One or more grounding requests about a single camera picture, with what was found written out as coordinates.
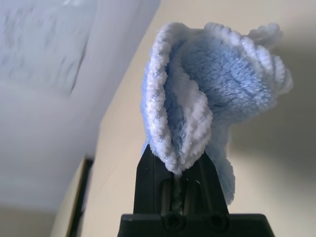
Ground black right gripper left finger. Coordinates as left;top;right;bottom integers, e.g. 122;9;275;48
132;145;175;215

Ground beige side table black frame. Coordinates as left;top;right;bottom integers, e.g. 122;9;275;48
68;158;94;237

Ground light blue terry towel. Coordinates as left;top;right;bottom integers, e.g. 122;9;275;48
139;21;294;213

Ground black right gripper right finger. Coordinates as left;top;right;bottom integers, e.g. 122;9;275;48
182;150;230;215

